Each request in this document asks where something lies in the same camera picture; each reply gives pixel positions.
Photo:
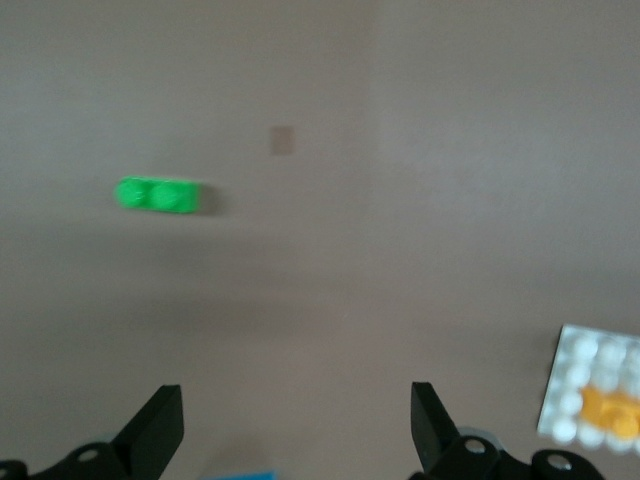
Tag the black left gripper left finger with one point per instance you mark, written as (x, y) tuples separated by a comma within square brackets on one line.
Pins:
[(145, 440)]

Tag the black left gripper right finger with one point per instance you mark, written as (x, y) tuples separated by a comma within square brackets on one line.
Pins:
[(440, 450)]

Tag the white studded base plate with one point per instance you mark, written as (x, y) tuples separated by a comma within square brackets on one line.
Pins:
[(570, 360)]

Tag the yellow two-stud block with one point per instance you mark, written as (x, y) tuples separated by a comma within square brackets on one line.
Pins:
[(610, 410)]

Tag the green two-stud block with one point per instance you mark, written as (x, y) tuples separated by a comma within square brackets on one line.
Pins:
[(160, 195)]

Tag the brown square tape patch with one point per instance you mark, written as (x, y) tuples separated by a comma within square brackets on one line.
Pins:
[(282, 141)]

